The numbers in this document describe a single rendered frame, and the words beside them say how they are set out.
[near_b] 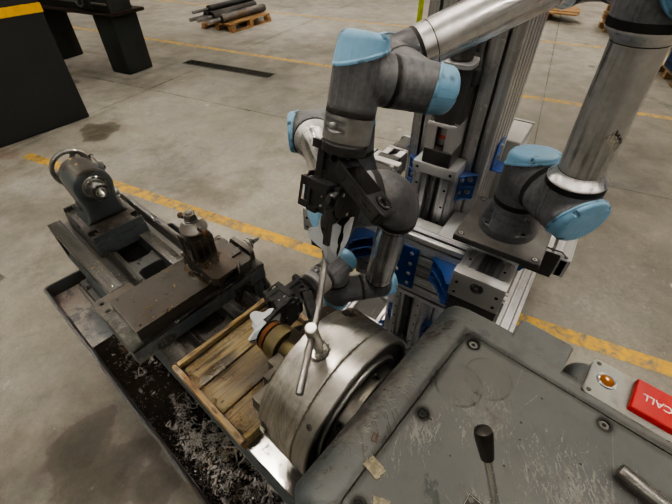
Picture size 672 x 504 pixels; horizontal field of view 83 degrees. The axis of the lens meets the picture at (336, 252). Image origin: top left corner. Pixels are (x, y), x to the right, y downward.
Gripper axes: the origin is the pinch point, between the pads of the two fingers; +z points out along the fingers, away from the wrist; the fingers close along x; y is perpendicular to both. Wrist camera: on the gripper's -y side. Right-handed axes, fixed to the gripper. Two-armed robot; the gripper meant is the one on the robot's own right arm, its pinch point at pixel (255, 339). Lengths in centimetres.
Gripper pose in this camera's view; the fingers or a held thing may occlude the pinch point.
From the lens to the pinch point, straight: 90.8
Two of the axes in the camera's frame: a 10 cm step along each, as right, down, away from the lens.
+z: -6.7, 5.0, -5.5
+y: -7.4, -4.5, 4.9
